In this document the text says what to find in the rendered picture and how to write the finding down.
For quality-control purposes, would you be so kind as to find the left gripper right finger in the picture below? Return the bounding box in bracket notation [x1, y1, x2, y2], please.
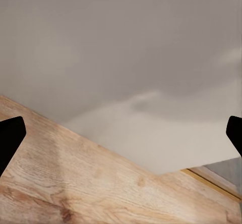
[226, 116, 242, 157]

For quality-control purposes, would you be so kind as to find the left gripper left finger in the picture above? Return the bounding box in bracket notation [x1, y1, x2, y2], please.
[0, 116, 26, 176]

